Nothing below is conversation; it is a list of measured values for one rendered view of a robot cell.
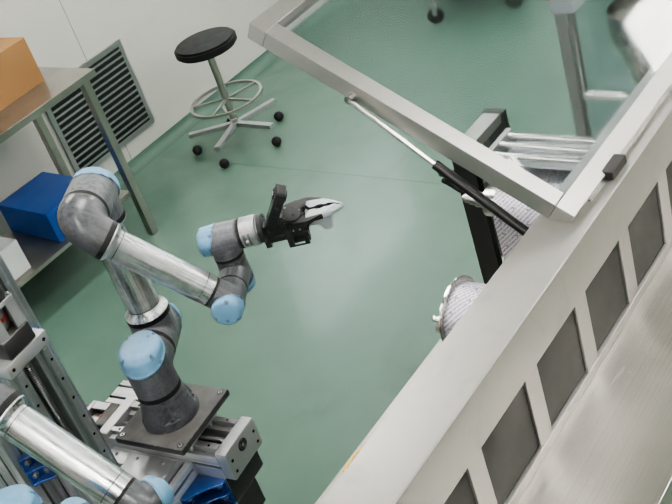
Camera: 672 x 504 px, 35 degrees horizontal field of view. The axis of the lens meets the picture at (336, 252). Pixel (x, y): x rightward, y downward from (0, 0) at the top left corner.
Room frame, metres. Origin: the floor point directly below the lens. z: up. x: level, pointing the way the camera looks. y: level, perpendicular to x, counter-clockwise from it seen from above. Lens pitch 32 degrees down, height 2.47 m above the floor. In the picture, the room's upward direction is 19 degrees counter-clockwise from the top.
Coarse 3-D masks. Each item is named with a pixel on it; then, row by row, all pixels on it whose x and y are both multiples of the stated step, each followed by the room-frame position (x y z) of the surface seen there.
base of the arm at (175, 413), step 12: (180, 384) 2.14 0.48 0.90; (168, 396) 2.11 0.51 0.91; (180, 396) 2.12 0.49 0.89; (192, 396) 2.15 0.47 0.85; (144, 408) 2.12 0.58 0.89; (156, 408) 2.10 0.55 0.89; (168, 408) 2.10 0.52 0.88; (180, 408) 2.10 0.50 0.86; (192, 408) 2.12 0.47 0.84; (144, 420) 2.12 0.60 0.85; (156, 420) 2.09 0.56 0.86; (168, 420) 2.09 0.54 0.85; (180, 420) 2.09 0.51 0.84; (156, 432) 2.09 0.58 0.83; (168, 432) 2.08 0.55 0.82
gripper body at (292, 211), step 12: (288, 204) 2.22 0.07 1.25; (300, 204) 2.20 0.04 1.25; (288, 216) 2.17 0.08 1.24; (300, 216) 2.16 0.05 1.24; (264, 228) 2.19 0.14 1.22; (276, 228) 2.18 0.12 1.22; (288, 228) 2.16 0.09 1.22; (300, 228) 2.16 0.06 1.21; (264, 240) 2.18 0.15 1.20; (276, 240) 2.19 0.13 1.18; (288, 240) 2.17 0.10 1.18; (300, 240) 2.17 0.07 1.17
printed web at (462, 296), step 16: (496, 192) 1.73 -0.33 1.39; (512, 208) 1.69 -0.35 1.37; (528, 208) 1.66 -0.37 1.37; (496, 224) 1.71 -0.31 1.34; (528, 224) 1.66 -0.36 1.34; (512, 240) 1.69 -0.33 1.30; (464, 288) 1.57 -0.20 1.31; (480, 288) 1.56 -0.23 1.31; (448, 304) 1.56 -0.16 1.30; (464, 304) 1.54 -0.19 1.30; (448, 320) 1.54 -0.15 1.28
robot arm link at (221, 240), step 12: (204, 228) 2.24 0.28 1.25; (216, 228) 2.22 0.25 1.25; (228, 228) 2.21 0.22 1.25; (204, 240) 2.21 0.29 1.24; (216, 240) 2.20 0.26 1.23; (228, 240) 2.19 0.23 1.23; (240, 240) 2.18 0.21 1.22; (204, 252) 2.21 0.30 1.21; (216, 252) 2.20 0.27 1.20; (228, 252) 2.19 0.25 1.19; (240, 252) 2.21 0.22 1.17
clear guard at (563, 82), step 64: (320, 0) 1.57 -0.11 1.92; (384, 0) 1.58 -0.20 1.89; (448, 0) 1.60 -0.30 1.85; (512, 0) 1.61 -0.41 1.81; (576, 0) 1.62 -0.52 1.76; (640, 0) 1.63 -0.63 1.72; (384, 64) 1.45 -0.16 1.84; (448, 64) 1.45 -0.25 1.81; (512, 64) 1.46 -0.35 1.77; (576, 64) 1.47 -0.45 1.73; (640, 64) 1.48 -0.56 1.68; (512, 128) 1.33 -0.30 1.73; (576, 128) 1.34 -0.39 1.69
